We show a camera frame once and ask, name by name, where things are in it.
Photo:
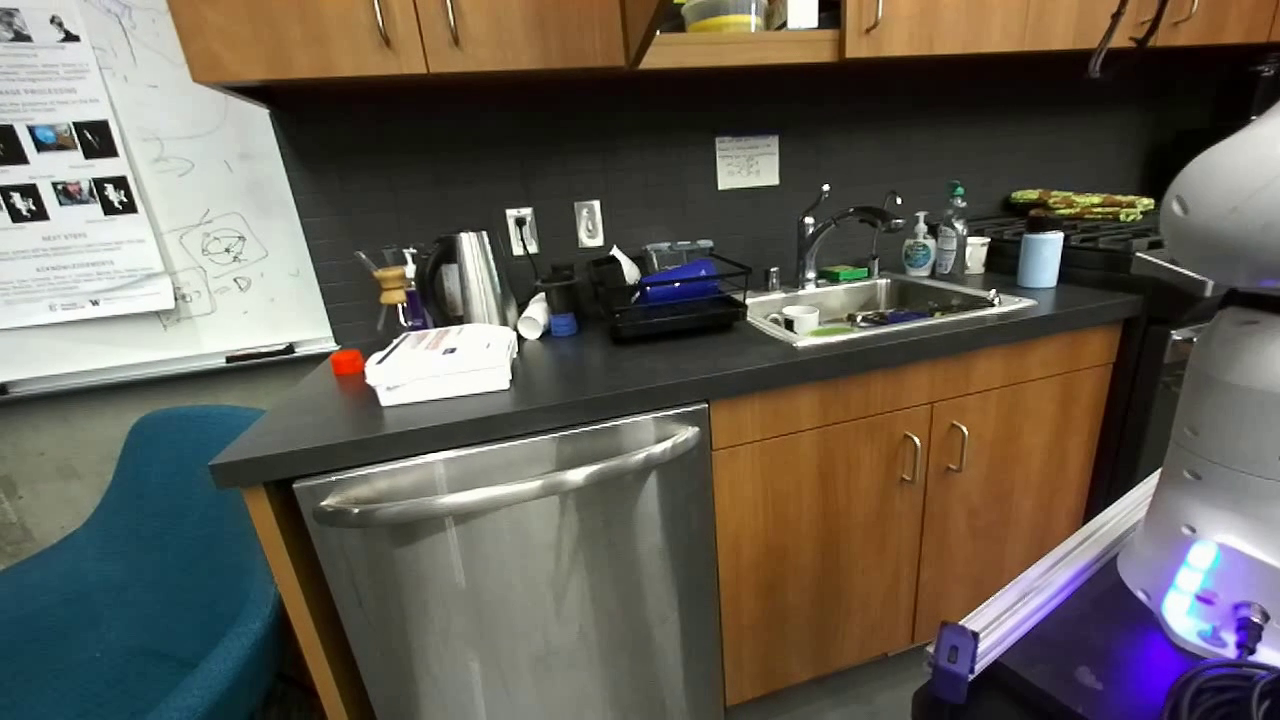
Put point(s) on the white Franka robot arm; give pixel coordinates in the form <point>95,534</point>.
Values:
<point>1225,443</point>

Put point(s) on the wooden lower cabinet door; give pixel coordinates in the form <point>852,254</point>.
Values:
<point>815,561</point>
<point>1012,504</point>

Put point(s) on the wooden upper cupboard carcass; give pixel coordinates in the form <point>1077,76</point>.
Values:
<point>740,48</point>

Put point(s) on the black dish rack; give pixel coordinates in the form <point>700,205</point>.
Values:
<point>672,321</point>

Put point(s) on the blue container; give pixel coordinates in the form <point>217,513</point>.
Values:
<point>682,280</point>

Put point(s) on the small blue cup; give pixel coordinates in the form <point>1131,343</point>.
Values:
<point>561,326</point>

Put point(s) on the white curved object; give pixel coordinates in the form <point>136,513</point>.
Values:
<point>620,266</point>

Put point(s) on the clear plastic container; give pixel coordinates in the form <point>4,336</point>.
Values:
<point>676,251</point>

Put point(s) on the white paper filter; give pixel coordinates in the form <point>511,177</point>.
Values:
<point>535,318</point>

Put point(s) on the small chrome sink fitting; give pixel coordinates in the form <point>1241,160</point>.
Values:
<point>774,277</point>

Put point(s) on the white cup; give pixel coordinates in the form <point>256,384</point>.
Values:
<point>800,318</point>
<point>1041,260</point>

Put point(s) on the green plate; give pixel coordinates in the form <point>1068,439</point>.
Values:
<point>828,331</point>

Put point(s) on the white flat box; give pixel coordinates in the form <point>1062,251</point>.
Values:
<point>440,361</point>

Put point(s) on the chrome kitchen faucet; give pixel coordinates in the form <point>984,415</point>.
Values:
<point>810,247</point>

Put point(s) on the green sponge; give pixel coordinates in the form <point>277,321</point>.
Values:
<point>846,274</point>

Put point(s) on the small purple bottle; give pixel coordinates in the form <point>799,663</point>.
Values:
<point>413,308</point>

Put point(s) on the blue utensil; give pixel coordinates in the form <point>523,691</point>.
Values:
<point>890,318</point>

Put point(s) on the glass pour over coffee maker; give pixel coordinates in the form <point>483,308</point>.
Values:
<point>384,286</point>

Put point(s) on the stainless steel dishwasher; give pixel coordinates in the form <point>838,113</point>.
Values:
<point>535,613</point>

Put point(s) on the small orange cap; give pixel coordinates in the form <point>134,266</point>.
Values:
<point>349,366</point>

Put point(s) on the hand soap pump bottle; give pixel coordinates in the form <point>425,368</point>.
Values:
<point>916,251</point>

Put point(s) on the green capped dish soap bottle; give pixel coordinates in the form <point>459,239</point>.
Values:
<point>951,242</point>

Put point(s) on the stainless steel sink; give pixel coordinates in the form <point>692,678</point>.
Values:
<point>984,306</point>

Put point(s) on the yellow and white bowl stack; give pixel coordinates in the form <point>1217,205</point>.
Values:
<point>721,20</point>

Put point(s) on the white mug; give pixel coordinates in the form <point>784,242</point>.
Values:
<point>977,254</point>

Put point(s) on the white carton box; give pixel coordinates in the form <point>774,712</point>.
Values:
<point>800,14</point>

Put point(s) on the black whiteboard marker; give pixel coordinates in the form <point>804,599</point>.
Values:
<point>256,355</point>

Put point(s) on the white whiteboard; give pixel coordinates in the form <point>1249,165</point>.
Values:
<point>241,160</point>

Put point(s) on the yellow green cloth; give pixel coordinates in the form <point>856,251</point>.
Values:
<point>1081,205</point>

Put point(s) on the blue chair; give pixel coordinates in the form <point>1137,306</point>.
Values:
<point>134,586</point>

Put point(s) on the white poster with dark photos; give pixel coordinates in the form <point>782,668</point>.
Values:
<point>80,266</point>

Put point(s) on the white wall outlet plate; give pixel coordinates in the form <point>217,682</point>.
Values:
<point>588,223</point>
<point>523,231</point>

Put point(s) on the white wall note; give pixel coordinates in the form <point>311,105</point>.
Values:
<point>747,160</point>

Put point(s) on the blue corner bracket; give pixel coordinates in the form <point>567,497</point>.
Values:
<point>955,663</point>

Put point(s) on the aluminium frame rail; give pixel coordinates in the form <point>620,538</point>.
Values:
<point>1052,574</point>

